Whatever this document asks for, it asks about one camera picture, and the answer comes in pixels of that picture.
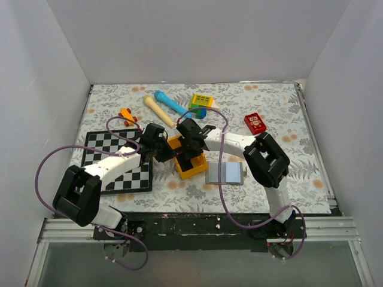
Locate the black card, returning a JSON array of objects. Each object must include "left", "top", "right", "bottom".
[{"left": 177, "top": 154, "right": 193, "bottom": 172}]

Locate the yellow toy bin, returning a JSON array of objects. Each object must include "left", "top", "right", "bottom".
[{"left": 168, "top": 136, "right": 208, "bottom": 180}]

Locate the grey card holder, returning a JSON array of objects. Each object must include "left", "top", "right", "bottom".
[{"left": 205, "top": 162, "right": 247, "bottom": 185}]

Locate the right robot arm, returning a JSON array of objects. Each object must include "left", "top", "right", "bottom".
[{"left": 177, "top": 118, "right": 296, "bottom": 238}]

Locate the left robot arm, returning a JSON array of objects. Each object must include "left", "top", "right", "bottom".
[{"left": 53, "top": 123, "right": 174, "bottom": 239}]

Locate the orange toy car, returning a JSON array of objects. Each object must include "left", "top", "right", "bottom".
[{"left": 118, "top": 108, "right": 138, "bottom": 127}]

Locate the colourful block house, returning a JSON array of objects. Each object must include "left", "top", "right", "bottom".
[{"left": 189, "top": 93, "right": 220, "bottom": 119}]

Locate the cream wooden pin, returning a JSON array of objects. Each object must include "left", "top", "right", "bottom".
[{"left": 143, "top": 95, "right": 176, "bottom": 129}]

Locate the black white chessboard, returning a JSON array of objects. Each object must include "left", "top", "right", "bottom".
[{"left": 81, "top": 129, "right": 153, "bottom": 195}]

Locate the red owl block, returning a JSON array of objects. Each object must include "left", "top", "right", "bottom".
[{"left": 244, "top": 113, "right": 267, "bottom": 135}]

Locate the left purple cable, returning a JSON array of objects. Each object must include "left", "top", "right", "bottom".
[{"left": 34, "top": 115, "right": 150, "bottom": 271}]

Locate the purple cable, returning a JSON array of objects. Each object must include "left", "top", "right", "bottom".
[
  {"left": 34, "top": 115, "right": 150, "bottom": 271},
  {"left": 176, "top": 107, "right": 307, "bottom": 260}
]

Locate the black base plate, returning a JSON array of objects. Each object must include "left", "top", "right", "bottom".
[{"left": 52, "top": 211, "right": 342, "bottom": 254}]

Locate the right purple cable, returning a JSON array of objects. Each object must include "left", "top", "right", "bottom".
[{"left": 176, "top": 107, "right": 307, "bottom": 260}]

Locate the aluminium frame rail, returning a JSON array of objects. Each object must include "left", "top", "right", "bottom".
[{"left": 26, "top": 216, "right": 374, "bottom": 286}]

